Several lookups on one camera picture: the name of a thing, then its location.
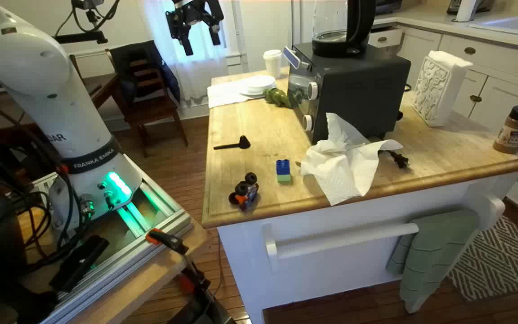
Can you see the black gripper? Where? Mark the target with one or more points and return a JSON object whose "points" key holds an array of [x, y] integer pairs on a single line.
{"points": [[191, 13]]}

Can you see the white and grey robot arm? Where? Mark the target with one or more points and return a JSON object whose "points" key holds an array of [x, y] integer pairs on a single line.
{"points": [[38, 85]]}

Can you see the toaster oven door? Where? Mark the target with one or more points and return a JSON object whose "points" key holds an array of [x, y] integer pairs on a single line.
{"points": [[298, 96]]}

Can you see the white oven knob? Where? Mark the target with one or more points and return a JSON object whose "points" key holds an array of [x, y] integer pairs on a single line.
{"points": [[307, 123], [313, 91]]}

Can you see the black toaster oven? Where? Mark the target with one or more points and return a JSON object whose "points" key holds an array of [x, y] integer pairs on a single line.
{"points": [[358, 94]]}

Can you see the window with white curtain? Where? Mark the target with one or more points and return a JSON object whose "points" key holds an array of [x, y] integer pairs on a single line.
{"points": [[196, 76]]}

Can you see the white cloth napkin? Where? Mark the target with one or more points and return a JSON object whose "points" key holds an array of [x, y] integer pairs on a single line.
{"points": [[225, 93]]}

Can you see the wooden chair with dark jacket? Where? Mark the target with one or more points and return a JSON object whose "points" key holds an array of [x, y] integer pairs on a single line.
{"points": [[149, 85]]}

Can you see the stack of white plates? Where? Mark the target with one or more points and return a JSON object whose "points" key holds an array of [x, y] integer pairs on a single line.
{"points": [[259, 84]]}

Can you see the white paper cup with lid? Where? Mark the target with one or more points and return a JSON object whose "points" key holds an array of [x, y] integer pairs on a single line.
{"points": [[273, 63]]}

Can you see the green toy vegetable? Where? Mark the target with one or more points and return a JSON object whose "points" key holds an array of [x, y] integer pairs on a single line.
{"points": [[278, 97]]}

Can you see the dark wooden table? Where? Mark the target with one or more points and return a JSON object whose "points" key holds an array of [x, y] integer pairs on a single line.
{"points": [[101, 87]]}

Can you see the black measuring scoop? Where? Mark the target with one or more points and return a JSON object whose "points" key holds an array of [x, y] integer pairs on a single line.
{"points": [[241, 143]]}

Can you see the blue toy block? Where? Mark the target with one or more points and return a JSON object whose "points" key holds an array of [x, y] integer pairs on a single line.
{"points": [[283, 166]]}

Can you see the toy car with black wheels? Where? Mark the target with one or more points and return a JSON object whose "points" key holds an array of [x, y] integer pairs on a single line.
{"points": [[245, 193]]}

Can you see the green toy block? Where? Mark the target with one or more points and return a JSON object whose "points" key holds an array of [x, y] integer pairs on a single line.
{"points": [[283, 178]]}

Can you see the white open drawer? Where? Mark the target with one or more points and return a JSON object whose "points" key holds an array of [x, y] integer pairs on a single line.
{"points": [[387, 37]]}

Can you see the crumpled white paper towel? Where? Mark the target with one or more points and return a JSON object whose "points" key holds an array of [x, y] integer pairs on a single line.
{"points": [[344, 168]]}

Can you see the orange and black clamp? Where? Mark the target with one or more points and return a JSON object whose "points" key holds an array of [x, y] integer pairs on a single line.
{"points": [[187, 265]]}

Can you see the wooden robot stand with rails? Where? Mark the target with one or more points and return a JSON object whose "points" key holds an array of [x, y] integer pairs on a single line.
{"points": [[151, 261]]}

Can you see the white ornate napkin holder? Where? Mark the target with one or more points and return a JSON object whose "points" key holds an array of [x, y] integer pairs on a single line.
{"points": [[436, 87]]}

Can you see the white towel rod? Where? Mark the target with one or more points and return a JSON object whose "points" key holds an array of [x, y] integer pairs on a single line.
{"points": [[340, 240]]}

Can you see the black power brick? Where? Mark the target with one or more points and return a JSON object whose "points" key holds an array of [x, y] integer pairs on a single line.
{"points": [[79, 263]]}

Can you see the white paper towel roll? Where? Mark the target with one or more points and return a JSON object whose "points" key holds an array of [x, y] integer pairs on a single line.
{"points": [[466, 10]]}

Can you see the white kitchen cabinets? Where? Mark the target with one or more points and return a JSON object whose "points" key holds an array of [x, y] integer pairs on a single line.
{"points": [[497, 81]]}

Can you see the white sink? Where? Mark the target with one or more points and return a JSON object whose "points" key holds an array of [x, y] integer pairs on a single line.
{"points": [[511, 24]]}

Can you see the green hanging towel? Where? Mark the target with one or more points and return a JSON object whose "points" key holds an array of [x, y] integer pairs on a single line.
{"points": [[434, 256]]}

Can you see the brown spread jar black lid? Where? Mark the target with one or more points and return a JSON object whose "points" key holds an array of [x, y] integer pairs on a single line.
{"points": [[514, 130]]}

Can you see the patterned grey rug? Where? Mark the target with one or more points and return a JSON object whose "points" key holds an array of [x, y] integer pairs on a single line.
{"points": [[502, 261]]}

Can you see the camera on mount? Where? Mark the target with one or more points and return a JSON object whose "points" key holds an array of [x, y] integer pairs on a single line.
{"points": [[86, 36]]}

